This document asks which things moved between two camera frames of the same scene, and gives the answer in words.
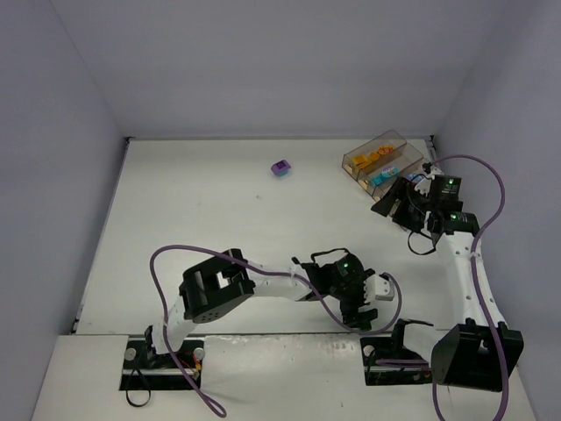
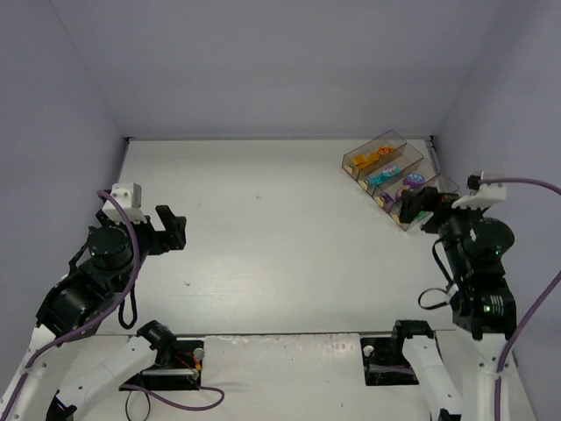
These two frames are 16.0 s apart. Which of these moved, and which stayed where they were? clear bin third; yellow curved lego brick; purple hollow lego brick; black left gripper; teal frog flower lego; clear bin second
Moved: purple hollow lego brick; black left gripper
Stayed: yellow curved lego brick; clear bin second; clear bin third; teal frog flower lego
